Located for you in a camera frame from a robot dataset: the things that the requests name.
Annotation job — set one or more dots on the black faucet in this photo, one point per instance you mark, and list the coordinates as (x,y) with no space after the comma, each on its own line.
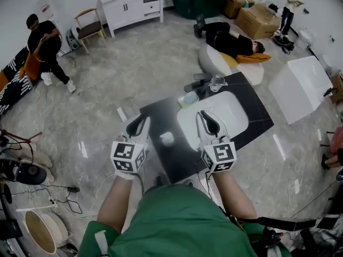
(198,84)

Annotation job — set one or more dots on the black flat panel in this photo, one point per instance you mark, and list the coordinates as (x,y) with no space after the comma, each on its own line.
(10,229)

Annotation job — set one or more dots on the white pebble pouf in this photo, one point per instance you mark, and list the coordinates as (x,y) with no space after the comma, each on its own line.
(252,74)

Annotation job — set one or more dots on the person's left forearm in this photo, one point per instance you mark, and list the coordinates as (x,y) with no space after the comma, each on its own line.
(116,205)

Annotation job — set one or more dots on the large cardboard box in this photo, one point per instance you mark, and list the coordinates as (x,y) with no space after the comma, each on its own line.
(257,23)

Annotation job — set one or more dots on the pale soap dish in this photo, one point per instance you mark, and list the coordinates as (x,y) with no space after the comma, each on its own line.
(182,103)

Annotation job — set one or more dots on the person's left hand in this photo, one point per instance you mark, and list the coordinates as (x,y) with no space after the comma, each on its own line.
(126,176)

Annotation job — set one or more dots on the white wall box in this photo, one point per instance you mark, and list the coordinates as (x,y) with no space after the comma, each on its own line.
(45,9)

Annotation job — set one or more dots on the black power adapter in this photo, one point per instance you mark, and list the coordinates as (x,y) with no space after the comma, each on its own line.
(73,189)

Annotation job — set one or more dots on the black mesh bin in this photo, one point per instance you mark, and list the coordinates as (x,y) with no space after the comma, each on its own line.
(70,250)

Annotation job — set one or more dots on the black round floor base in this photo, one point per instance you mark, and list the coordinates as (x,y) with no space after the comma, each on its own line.
(282,43)

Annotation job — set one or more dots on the white cabinet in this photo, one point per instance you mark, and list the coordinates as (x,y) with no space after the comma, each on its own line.
(128,8)

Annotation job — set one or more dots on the white bottle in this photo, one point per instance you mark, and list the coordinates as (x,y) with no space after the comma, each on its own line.
(166,138)

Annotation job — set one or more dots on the person's green shirt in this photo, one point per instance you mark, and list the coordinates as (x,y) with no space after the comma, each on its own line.
(174,226)

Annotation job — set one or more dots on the person's right black shoe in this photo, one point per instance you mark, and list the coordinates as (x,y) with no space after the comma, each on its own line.
(189,183)

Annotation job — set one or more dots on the person's left black shoe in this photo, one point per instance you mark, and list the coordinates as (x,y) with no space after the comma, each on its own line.
(159,181)

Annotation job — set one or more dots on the person's black shoe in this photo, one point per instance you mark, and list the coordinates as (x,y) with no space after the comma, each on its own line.
(189,183)
(159,181)

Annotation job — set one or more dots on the round beige basin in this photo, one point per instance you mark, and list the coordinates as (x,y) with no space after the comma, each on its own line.
(53,229)

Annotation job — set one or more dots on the large orange pillow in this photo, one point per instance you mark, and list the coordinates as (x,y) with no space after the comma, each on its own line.
(30,67)

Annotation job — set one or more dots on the black round-base device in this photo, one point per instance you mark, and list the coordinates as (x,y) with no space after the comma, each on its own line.
(32,174)

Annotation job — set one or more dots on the white sink basin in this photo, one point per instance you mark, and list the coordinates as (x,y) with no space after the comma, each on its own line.
(235,116)

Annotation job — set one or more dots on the orange cushion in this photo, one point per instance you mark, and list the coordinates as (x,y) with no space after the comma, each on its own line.
(253,58)

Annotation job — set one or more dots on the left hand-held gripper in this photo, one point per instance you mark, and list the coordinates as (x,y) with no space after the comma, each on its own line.
(126,155)

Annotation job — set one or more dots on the dark green bathtub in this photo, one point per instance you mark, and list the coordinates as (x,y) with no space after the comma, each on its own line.
(195,3)

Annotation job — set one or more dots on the white rectangular block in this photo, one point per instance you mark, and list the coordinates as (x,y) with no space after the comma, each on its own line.
(300,87)

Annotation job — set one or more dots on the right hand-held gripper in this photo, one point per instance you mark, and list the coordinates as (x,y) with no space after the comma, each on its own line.
(221,157)

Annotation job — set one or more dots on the white power strip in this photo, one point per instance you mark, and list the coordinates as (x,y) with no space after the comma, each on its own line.
(122,114)
(53,202)
(296,186)

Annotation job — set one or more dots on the grey pebble pouf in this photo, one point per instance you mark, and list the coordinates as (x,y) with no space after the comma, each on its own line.
(214,60)

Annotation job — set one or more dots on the pale blue soap bar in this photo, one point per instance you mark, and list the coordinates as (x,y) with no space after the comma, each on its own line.
(190,98)

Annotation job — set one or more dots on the yellow cushion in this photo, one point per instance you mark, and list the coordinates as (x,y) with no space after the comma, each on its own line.
(230,60)

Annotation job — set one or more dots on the small orange pillow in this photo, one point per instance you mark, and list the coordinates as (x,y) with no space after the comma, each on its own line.
(3,79)

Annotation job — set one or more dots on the black white striped sofa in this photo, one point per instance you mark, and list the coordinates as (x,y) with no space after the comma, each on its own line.
(13,90)

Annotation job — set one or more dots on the black waist pack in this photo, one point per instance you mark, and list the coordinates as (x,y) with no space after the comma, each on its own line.
(272,238)

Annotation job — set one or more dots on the black-topped vanity cabinet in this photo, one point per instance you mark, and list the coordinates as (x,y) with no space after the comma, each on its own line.
(158,116)

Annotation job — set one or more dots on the small cardboard box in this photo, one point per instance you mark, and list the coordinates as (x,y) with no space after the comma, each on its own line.
(233,5)

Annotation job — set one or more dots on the small white appliance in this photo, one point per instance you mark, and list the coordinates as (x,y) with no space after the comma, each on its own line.
(73,39)

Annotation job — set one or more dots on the person's right forearm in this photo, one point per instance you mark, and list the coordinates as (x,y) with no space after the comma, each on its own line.
(233,197)

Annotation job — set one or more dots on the clear glass cup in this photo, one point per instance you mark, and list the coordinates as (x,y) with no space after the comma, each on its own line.
(217,84)

